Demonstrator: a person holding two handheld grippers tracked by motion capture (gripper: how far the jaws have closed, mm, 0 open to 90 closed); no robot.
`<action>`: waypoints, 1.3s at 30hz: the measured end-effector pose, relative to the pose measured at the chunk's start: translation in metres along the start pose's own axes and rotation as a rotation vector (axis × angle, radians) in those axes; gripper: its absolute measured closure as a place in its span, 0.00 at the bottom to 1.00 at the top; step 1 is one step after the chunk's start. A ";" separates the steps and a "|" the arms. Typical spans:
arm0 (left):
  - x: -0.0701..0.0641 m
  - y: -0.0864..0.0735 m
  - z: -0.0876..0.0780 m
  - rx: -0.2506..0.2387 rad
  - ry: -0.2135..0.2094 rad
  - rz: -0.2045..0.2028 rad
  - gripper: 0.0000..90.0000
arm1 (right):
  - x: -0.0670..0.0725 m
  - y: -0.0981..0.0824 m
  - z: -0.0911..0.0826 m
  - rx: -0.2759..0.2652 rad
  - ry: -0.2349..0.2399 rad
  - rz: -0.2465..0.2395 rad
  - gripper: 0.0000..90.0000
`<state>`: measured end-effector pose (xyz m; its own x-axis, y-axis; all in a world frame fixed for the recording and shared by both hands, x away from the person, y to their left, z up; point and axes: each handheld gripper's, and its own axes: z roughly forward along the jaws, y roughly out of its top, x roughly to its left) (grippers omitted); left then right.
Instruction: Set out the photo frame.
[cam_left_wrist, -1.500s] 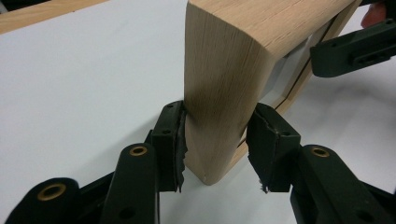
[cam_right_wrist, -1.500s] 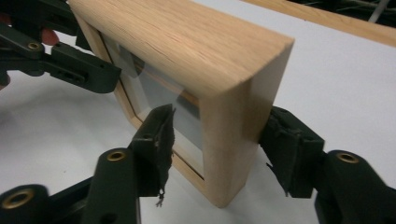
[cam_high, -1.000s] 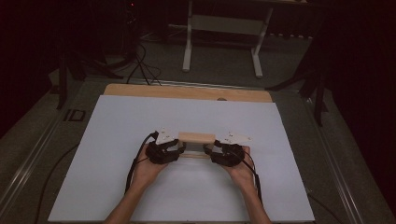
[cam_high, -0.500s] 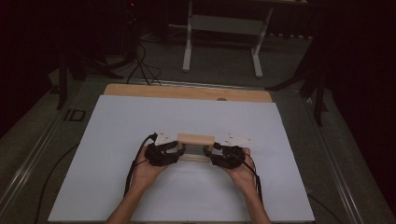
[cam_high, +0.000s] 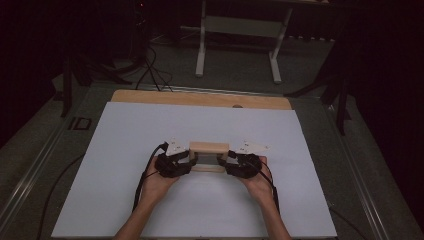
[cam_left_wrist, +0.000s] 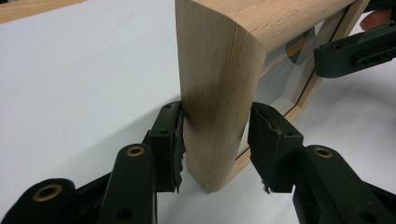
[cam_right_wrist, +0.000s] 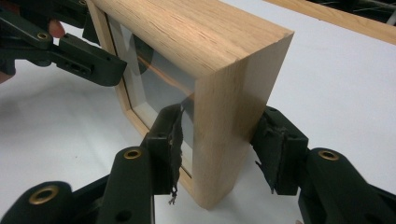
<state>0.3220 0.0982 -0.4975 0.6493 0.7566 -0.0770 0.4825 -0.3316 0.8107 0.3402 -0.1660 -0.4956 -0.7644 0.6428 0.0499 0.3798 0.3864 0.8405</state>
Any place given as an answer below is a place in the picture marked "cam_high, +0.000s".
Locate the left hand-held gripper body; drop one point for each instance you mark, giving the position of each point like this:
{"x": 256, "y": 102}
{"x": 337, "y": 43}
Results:
{"x": 170, "y": 165}

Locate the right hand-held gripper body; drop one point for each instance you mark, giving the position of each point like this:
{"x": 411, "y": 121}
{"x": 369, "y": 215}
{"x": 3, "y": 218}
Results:
{"x": 248, "y": 165}

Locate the wooden picture frame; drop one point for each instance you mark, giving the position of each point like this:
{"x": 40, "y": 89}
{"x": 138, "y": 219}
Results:
{"x": 209, "y": 147}

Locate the person's right hand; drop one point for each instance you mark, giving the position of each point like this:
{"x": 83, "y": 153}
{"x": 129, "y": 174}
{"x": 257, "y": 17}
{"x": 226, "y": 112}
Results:
{"x": 257, "y": 185}

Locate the person's left hand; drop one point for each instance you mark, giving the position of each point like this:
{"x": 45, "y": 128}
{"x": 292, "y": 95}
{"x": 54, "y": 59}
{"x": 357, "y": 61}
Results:
{"x": 156, "y": 185}

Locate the black floor socket plate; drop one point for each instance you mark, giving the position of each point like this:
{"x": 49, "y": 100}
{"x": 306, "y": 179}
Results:
{"x": 80, "y": 123}

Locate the white metal stand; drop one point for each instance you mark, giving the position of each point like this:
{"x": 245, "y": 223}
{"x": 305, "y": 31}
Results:
{"x": 200, "y": 56}

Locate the black tripod stand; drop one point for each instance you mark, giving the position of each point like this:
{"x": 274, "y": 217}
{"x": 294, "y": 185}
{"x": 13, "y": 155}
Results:
{"x": 341, "y": 110}

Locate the metal floor rail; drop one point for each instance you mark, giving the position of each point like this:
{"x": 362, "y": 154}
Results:
{"x": 30, "y": 175}
{"x": 216, "y": 90}
{"x": 360, "y": 181}

